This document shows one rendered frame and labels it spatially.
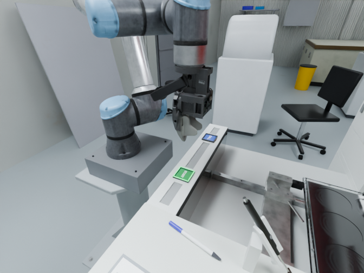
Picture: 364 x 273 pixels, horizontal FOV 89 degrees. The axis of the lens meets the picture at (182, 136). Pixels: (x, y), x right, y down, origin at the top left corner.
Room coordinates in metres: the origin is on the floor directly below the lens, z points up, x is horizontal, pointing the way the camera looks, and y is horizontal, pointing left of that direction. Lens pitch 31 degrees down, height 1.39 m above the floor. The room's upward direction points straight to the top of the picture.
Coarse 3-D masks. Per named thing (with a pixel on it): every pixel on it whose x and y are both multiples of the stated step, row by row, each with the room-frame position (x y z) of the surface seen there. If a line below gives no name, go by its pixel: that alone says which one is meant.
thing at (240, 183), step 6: (216, 174) 0.59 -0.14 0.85; (222, 174) 0.59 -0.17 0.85; (222, 180) 0.57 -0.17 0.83; (228, 180) 0.56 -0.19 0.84; (234, 180) 0.55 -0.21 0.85; (240, 180) 0.55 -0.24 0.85; (240, 186) 0.54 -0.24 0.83; (246, 186) 0.53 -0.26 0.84; (252, 186) 0.52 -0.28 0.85; (258, 186) 0.52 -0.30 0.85; (264, 186) 0.52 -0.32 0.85; (258, 192) 0.51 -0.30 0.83; (300, 198) 0.46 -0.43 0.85; (294, 204) 0.45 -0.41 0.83; (300, 204) 0.45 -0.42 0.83
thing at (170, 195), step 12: (204, 132) 0.75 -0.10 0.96; (216, 132) 0.76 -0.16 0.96; (204, 144) 0.66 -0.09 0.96; (216, 144) 0.65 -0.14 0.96; (192, 156) 0.57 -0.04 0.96; (204, 156) 0.57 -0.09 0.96; (192, 168) 0.50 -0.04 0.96; (168, 180) 0.44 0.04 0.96; (180, 180) 0.44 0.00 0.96; (192, 180) 0.44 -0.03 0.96; (156, 192) 0.39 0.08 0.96; (168, 192) 0.39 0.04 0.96; (180, 192) 0.39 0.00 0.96; (156, 204) 0.35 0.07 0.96; (168, 204) 0.35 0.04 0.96; (180, 204) 0.35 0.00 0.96
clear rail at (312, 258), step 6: (306, 180) 0.50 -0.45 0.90; (306, 186) 0.47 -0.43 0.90; (306, 192) 0.44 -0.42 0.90; (306, 198) 0.42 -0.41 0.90; (306, 204) 0.39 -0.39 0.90; (306, 210) 0.37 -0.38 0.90; (306, 216) 0.35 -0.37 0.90; (306, 222) 0.34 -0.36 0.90; (312, 228) 0.31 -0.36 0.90; (312, 234) 0.29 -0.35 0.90; (312, 240) 0.28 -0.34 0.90; (312, 246) 0.26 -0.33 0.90; (312, 252) 0.25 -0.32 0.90; (312, 258) 0.23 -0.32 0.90; (312, 264) 0.22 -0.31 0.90; (312, 270) 0.21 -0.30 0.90
